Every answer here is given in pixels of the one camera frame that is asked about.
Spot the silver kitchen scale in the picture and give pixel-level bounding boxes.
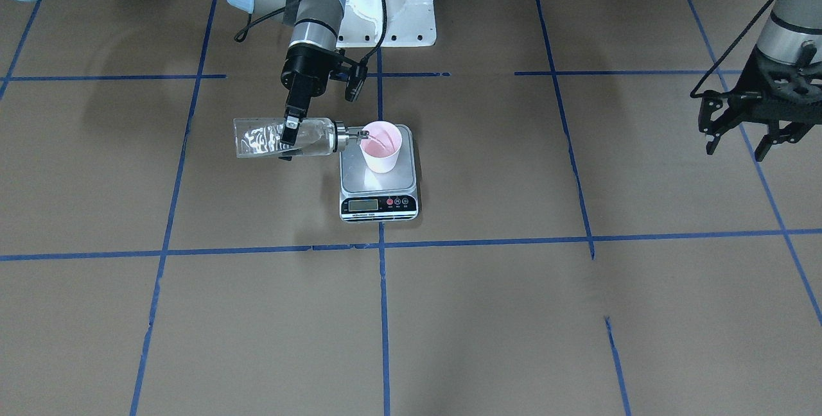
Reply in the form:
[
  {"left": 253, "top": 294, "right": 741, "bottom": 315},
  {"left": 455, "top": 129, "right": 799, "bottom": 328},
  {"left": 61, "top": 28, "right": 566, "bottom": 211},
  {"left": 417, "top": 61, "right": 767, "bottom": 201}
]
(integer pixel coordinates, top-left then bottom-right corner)
[{"left": 338, "top": 124, "right": 421, "bottom": 223}]

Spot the clear glass sauce bottle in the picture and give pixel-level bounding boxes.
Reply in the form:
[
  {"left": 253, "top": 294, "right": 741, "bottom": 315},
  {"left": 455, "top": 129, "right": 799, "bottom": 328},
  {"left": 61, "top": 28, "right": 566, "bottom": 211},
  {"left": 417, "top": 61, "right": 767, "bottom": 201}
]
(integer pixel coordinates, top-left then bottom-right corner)
[{"left": 234, "top": 117, "right": 371, "bottom": 160}]

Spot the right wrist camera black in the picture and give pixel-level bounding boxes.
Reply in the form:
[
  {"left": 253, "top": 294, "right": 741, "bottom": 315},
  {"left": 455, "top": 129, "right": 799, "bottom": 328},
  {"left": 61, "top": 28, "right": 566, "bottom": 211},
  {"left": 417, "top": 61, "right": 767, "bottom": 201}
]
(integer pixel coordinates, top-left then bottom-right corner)
[{"left": 329, "top": 49, "right": 370, "bottom": 102}]

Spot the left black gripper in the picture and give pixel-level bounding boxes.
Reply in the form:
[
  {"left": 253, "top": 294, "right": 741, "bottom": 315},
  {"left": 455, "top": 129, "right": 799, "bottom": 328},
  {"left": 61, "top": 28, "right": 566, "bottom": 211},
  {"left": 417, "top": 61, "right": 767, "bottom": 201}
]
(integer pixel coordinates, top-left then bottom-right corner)
[{"left": 697, "top": 50, "right": 820, "bottom": 162}]

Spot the pink plastic cup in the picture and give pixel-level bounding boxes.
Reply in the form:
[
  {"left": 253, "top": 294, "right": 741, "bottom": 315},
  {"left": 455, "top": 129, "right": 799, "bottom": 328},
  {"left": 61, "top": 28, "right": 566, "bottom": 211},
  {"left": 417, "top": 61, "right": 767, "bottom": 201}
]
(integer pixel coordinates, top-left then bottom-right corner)
[{"left": 359, "top": 121, "right": 403, "bottom": 173}]

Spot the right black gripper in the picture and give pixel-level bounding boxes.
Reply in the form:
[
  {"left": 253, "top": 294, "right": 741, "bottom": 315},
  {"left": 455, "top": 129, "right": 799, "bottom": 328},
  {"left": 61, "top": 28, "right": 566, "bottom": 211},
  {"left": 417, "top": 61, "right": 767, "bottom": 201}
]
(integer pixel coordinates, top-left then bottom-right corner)
[{"left": 278, "top": 44, "right": 335, "bottom": 161}]

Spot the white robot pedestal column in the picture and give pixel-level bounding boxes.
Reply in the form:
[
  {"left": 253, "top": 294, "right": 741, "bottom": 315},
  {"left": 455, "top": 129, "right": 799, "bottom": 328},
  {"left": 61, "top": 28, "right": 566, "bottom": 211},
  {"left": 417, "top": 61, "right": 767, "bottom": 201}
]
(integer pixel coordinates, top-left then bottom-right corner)
[{"left": 337, "top": 0, "right": 437, "bottom": 49}]

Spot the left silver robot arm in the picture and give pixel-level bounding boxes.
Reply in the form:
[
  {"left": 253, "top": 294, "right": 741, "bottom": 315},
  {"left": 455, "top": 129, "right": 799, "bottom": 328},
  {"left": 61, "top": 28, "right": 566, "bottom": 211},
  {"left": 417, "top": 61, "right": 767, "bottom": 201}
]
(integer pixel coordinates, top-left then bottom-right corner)
[{"left": 690, "top": 0, "right": 821, "bottom": 162}]

